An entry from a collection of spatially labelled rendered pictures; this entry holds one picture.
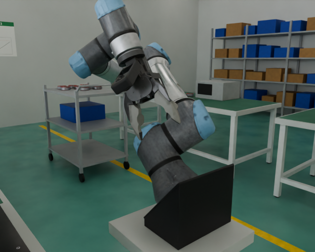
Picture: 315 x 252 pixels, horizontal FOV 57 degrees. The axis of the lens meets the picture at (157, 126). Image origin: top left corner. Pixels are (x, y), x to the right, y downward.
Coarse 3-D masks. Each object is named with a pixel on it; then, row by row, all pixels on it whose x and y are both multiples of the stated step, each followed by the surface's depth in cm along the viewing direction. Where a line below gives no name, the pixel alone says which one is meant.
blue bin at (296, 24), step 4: (296, 20) 573; (300, 20) 567; (304, 20) 575; (280, 24) 599; (284, 24) 593; (288, 24) 586; (292, 24) 580; (296, 24) 574; (300, 24) 568; (304, 24) 578; (280, 28) 600; (284, 28) 594; (288, 28) 587; (292, 28) 581; (296, 28) 575; (300, 28) 571; (304, 28) 580
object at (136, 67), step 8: (128, 64) 72; (136, 64) 69; (120, 72) 69; (128, 72) 64; (136, 72) 67; (120, 80) 62; (128, 80) 62; (112, 88) 63; (120, 88) 63; (128, 88) 64
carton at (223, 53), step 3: (222, 48) 718; (225, 48) 712; (228, 48) 714; (216, 51) 733; (219, 51) 726; (222, 51) 719; (225, 51) 713; (228, 51) 716; (216, 54) 734; (219, 54) 727; (222, 54) 721; (225, 54) 714; (216, 57) 735; (219, 57) 729; (222, 57) 722; (225, 57) 715
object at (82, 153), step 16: (80, 96) 284; (64, 112) 345; (80, 112) 330; (96, 112) 344; (48, 128) 357; (80, 128) 302; (96, 128) 302; (48, 144) 361; (64, 144) 371; (80, 144) 294; (96, 144) 371; (80, 160) 297; (96, 160) 313; (80, 176) 301
